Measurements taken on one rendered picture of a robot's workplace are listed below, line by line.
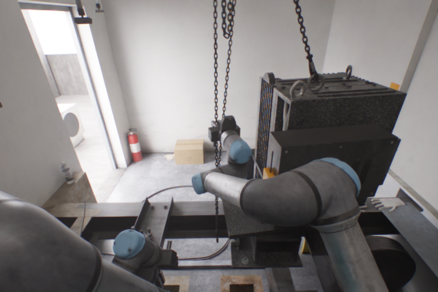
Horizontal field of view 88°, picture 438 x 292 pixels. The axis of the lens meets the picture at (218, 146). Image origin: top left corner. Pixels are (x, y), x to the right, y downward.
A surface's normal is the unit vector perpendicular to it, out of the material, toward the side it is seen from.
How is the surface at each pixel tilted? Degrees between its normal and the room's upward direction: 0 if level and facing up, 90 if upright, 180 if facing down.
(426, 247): 0
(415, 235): 0
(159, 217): 0
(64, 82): 90
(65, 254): 60
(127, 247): 24
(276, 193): 40
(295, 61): 90
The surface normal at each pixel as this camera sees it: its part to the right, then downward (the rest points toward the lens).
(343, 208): 0.07, -0.20
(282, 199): -0.35, -0.26
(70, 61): 0.00, 0.49
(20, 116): 1.00, -0.02
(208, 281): -0.03, -0.87
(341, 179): 0.29, -0.37
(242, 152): 0.30, 0.43
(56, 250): 0.84, -0.47
